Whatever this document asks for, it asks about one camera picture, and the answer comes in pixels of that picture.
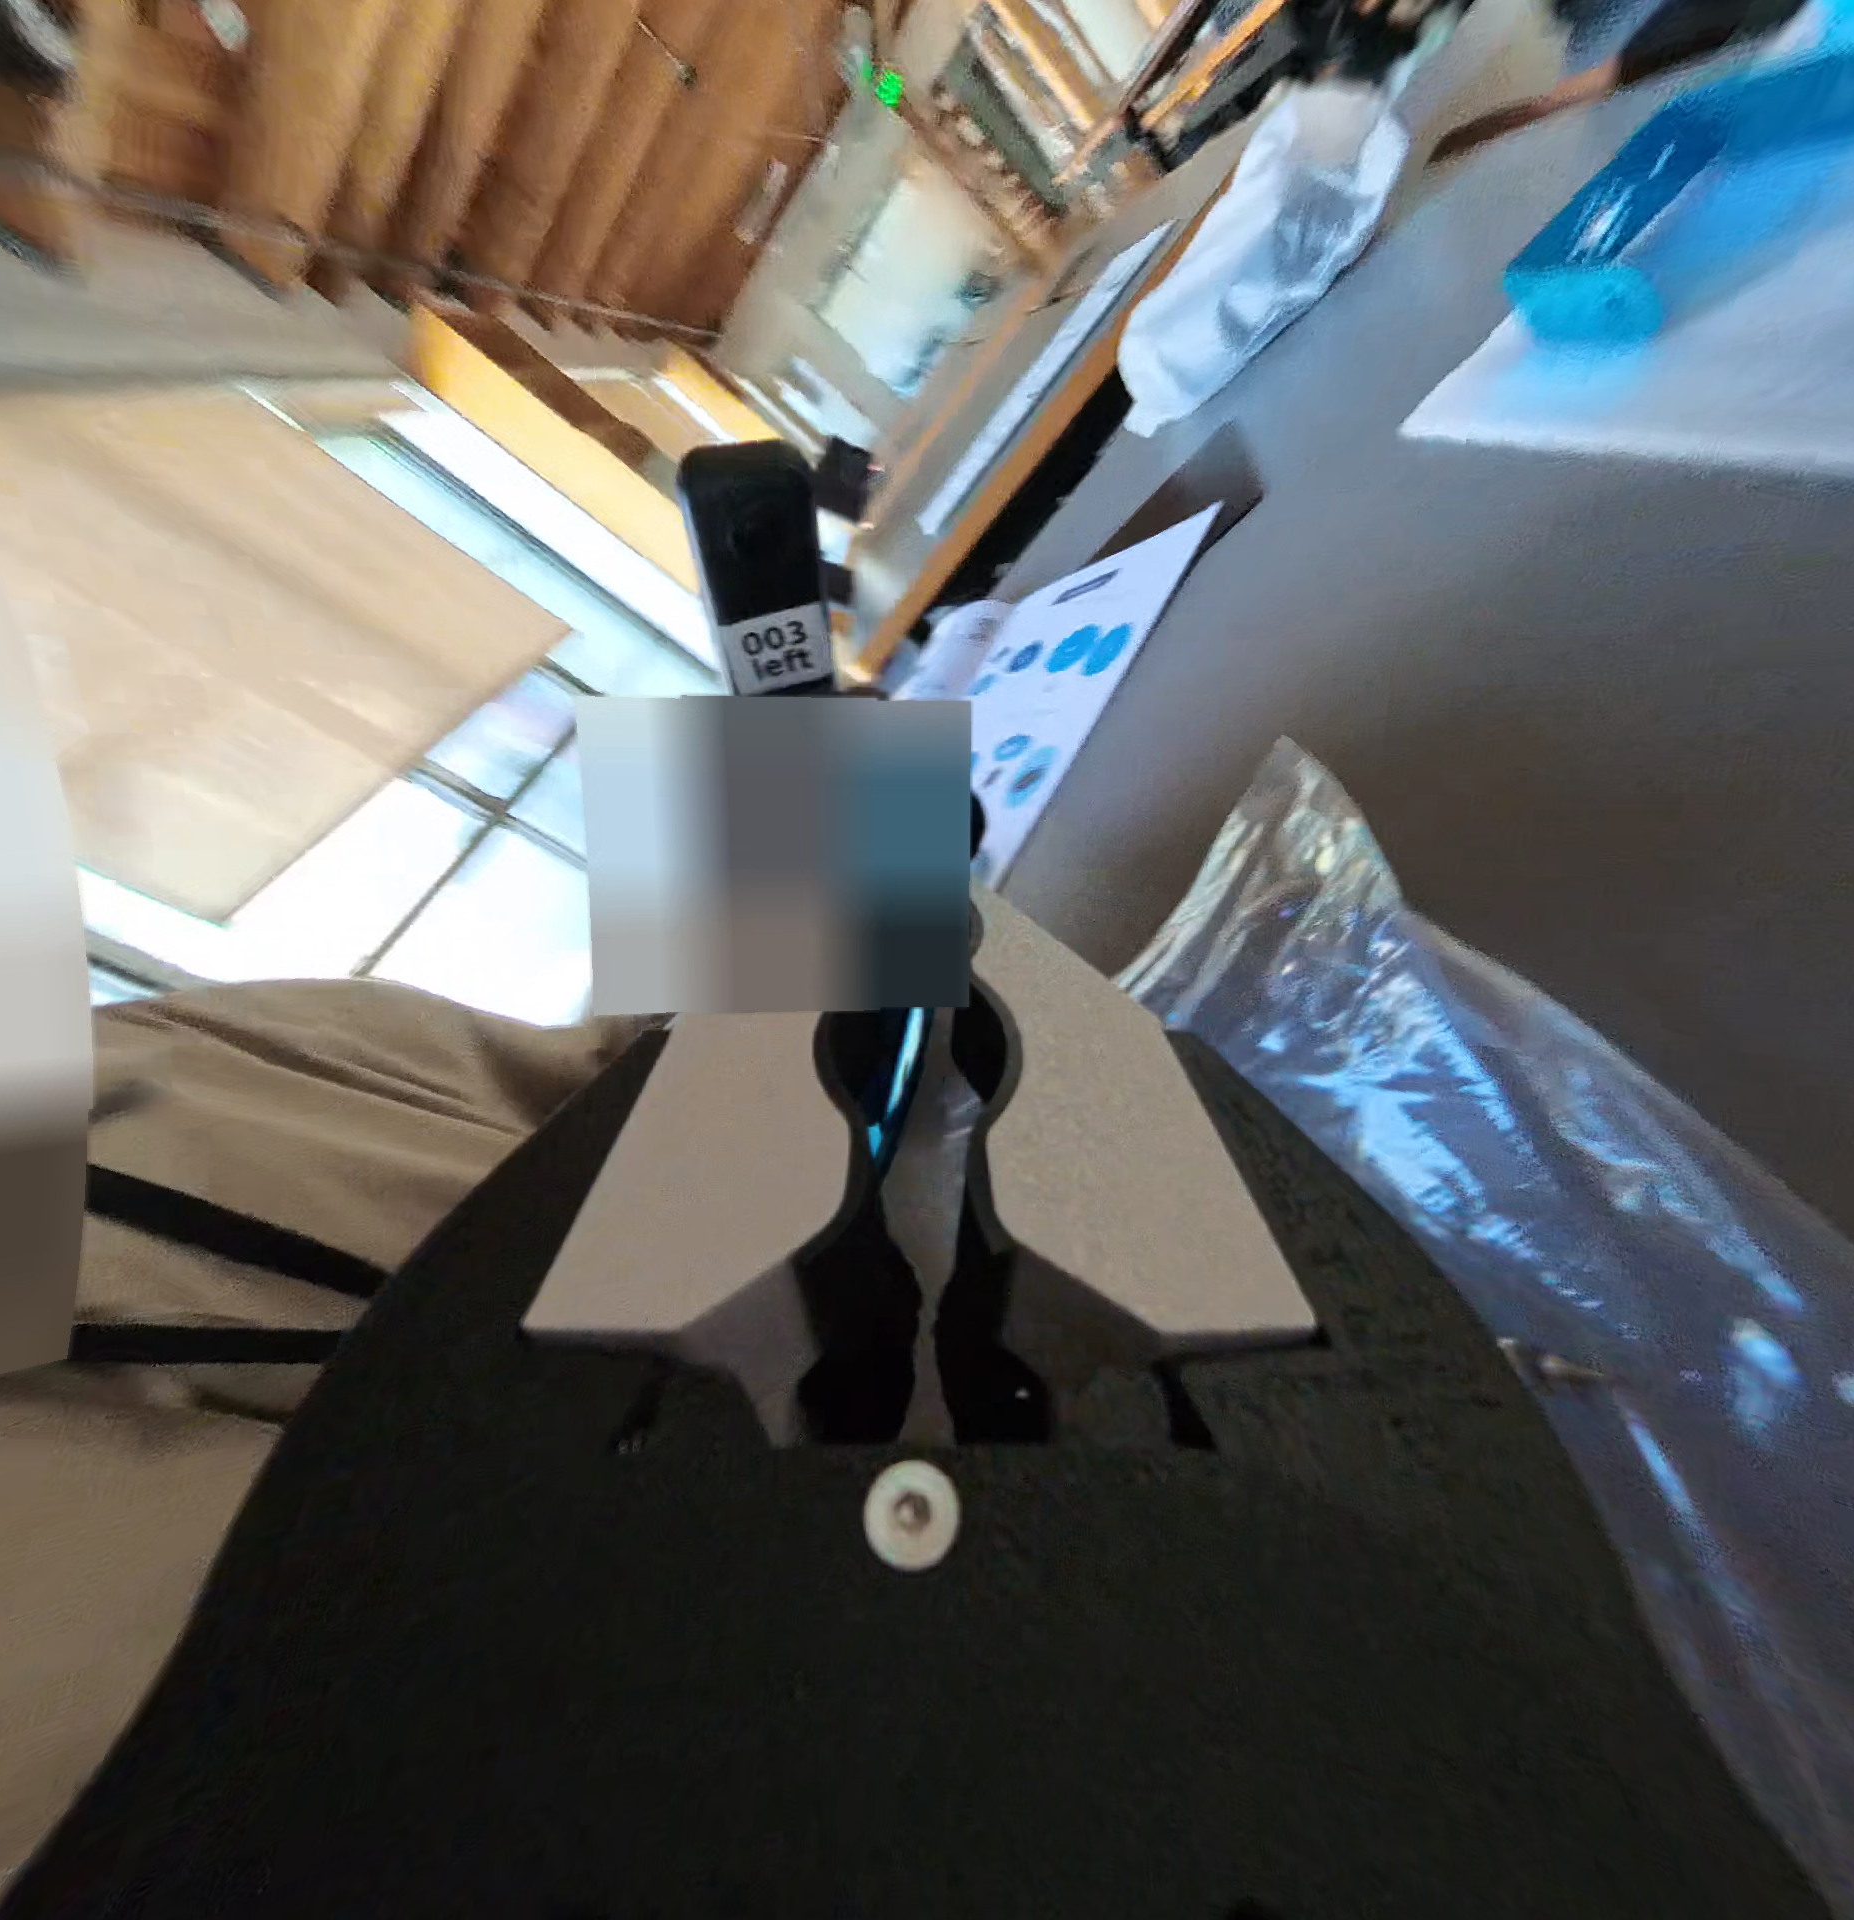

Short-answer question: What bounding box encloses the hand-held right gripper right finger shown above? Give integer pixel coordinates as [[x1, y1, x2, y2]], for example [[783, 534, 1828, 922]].
[[949, 883, 1326, 1368]]

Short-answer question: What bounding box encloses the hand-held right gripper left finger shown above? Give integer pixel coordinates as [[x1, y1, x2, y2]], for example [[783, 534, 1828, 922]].
[[521, 1018, 874, 1445]]

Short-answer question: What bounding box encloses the blue round metal plate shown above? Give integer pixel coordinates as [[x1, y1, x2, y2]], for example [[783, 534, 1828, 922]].
[[865, 1009, 933, 1167]]

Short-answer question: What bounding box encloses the small white printed sheet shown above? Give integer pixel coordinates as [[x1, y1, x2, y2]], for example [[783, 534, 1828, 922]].
[[896, 601, 1020, 699]]

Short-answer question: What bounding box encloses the white instruction sheet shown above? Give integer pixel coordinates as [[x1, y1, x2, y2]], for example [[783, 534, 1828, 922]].
[[890, 499, 1224, 893]]

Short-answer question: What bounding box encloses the clear plastic bag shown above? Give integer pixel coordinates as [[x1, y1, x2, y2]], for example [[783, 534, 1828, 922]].
[[1123, 733, 1854, 1920]]

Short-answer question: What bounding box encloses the large glass window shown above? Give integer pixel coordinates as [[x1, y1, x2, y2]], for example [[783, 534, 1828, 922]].
[[79, 372, 678, 1031]]

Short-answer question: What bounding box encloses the white plastic bag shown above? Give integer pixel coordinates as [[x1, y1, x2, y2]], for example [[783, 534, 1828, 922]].
[[1114, 82, 1418, 436]]

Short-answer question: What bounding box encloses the white foam sheet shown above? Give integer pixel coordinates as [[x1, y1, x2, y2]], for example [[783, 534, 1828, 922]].
[[1399, 151, 1854, 485]]

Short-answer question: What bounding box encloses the blue round-end metal bracket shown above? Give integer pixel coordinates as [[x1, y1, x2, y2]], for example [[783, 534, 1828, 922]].
[[1504, 0, 1854, 353]]

